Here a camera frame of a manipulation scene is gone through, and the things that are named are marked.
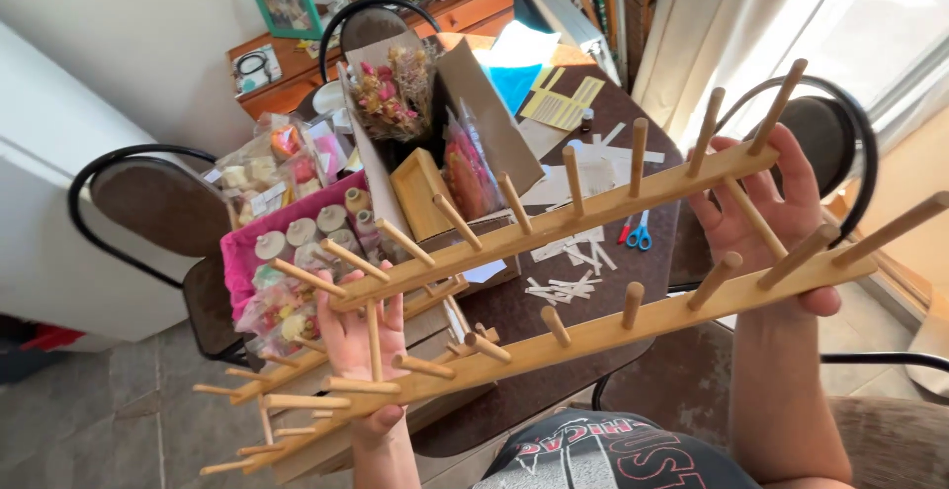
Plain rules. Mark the person's right hand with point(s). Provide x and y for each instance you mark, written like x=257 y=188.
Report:
x=778 y=222

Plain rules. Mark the person's left hand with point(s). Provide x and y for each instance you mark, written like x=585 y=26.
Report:
x=348 y=344

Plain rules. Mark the large wooden peg rack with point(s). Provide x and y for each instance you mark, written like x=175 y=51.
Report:
x=593 y=214

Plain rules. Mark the clear bags of dried flowers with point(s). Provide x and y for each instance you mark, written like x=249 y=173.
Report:
x=278 y=311

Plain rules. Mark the black metal brown padded chair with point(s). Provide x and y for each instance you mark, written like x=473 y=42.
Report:
x=159 y=207
x=371 y=25
x=827 y=137

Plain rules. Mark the group of cream thread spools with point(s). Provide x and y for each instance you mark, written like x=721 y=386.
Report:
x=300 y=233

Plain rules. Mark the pink fabric basket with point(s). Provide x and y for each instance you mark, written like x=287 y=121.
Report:
x=241 y=259

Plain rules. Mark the small wooden tray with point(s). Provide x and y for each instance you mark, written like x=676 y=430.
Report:
x=419 y=192

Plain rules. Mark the heap of clear craft bags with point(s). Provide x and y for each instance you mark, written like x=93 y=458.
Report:
x=259 y=170

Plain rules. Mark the cream curtain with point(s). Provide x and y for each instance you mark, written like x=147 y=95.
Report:
x=741 y=22

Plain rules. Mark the clear bag of red petals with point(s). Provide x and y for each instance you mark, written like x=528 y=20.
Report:
x=468 y=170

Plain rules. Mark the small dark glass bottle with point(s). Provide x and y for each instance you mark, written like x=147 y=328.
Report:
x=587 y=121

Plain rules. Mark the pile of white paper scraps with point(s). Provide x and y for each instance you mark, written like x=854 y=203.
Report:
x=563 y=177

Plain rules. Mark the yellow sticker sheet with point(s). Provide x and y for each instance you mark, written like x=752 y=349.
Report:
x=563 y=100

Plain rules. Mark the white bowl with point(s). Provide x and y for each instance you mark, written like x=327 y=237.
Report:
x=328 y=97

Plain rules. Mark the brown upholstered seat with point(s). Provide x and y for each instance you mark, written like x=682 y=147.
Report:
x=897 y=444

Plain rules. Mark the dried flower bouquet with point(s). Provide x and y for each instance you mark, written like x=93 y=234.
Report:
x=393 y=96

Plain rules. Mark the open cardboard box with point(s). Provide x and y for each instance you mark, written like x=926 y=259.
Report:
x=489 y=125

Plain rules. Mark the person's black printed t-shirt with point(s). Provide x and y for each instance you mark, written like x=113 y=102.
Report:
x=608 y=456

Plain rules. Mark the stack of boards and rolls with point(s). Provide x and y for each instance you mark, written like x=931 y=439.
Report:
x=586 y=7

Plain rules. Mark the red plastic object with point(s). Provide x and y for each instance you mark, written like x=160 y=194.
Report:
x=52 y=337

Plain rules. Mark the blue paper sheet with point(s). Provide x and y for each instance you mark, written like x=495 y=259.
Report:
x=513 y=87

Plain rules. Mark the white paper sheet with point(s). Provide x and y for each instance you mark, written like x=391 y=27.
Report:
x=523 y=45

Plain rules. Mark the white cabinet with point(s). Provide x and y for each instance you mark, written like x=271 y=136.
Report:
x=67 y=200

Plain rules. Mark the brown wooden dresser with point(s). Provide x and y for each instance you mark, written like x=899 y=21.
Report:
x=460 y=11

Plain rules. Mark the teal picture frame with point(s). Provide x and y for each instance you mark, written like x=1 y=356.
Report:
x=285 y=8

